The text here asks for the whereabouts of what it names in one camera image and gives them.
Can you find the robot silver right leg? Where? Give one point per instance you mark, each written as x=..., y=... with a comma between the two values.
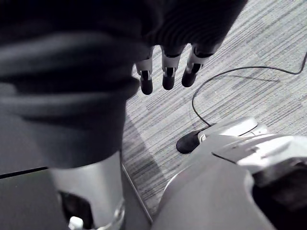
x=216, y=187

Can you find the robot dark right foot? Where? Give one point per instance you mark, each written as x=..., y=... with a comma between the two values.
x=188, y=142

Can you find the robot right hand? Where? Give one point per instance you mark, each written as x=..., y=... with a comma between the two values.
x=60, y=83

